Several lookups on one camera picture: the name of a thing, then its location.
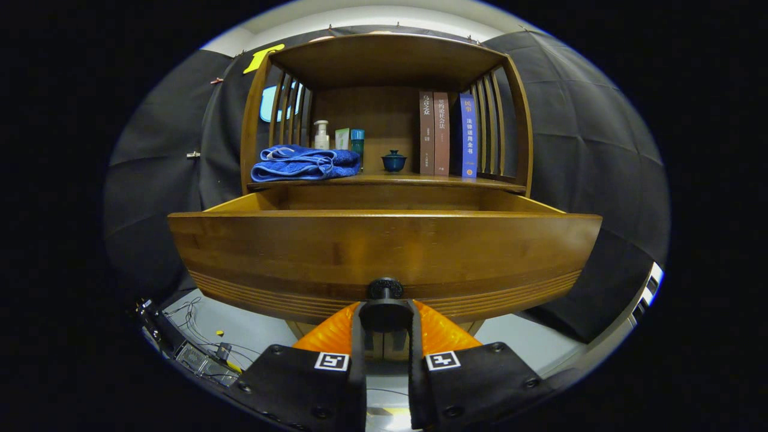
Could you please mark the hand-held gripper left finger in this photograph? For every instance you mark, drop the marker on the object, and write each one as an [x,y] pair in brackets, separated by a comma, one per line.
[359,384]

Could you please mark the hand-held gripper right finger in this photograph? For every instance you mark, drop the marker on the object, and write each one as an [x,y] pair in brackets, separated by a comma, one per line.
[415,384]

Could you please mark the black round drawer knob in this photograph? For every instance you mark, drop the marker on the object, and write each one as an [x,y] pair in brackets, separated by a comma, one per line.
[386,315]

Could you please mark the wooden drawer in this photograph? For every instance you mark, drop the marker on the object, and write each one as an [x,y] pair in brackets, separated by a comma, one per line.
[384,246]

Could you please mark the wooden cabinet door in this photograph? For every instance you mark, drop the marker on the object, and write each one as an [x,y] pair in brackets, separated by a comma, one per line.
[398,345]
[374,345]

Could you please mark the wooden countertop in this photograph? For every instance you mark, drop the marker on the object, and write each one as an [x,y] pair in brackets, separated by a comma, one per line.
[408,179]

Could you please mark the black electronic device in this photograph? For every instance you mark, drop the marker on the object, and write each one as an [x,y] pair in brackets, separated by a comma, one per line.
[198,357]

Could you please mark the dark blue lidded teacup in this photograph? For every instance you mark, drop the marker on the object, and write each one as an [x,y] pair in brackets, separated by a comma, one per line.
[393,162]

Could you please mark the blue folded towel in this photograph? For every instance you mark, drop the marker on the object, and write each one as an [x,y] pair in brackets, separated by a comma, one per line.
[300,165]

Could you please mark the teal bottle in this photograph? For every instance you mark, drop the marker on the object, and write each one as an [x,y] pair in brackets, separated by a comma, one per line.
[357,141]

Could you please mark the white green tube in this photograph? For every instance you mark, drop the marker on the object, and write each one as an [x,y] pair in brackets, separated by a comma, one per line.
[342,139]

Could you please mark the white pump bottle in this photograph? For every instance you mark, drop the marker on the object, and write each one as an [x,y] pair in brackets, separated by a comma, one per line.
[321,141]

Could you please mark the white black box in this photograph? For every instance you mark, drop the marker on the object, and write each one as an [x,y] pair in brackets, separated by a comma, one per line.
[648,291]

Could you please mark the blue book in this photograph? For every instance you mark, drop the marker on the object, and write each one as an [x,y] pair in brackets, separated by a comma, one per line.
[468,138]

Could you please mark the dark brown book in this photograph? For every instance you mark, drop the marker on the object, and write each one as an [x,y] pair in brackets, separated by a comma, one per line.
[426,132]

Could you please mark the reddish brown book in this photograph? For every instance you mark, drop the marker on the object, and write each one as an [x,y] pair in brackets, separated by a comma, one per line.
[441,132]

